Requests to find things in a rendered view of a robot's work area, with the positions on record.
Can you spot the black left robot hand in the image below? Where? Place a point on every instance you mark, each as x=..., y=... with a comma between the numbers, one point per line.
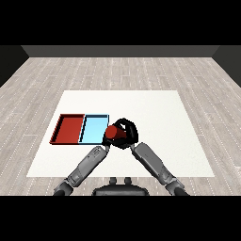
x=106, y=142

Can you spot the red shallow open box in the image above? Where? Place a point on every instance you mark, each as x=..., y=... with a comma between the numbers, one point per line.
x=67, y=129

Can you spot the small red can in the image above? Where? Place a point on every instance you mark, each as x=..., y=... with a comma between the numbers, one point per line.
x=112, y=132

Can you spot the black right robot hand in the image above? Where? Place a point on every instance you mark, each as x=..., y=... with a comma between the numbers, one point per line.
x=132, y=134

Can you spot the dark grey robot body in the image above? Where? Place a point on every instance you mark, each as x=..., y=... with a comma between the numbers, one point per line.
x=120, y=189

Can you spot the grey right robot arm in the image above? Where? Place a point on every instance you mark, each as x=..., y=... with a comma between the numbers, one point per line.
x=153, y=164

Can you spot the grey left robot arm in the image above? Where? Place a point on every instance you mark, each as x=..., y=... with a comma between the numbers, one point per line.
x=88, y=163

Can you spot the light blue shallow open box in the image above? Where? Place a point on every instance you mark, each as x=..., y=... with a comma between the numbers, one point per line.
x=94, y=128

